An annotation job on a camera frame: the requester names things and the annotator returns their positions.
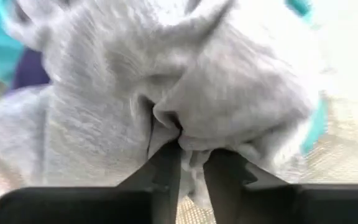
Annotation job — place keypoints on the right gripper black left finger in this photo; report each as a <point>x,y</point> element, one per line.
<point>165,186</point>

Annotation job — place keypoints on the navy white-dotted garment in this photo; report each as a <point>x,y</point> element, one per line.
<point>30,73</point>

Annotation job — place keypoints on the large white garment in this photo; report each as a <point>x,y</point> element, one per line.
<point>346,46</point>

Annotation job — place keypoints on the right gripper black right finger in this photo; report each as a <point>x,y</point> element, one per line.
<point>225,186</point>

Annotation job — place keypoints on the light grey garment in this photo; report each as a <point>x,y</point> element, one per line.
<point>135,93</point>

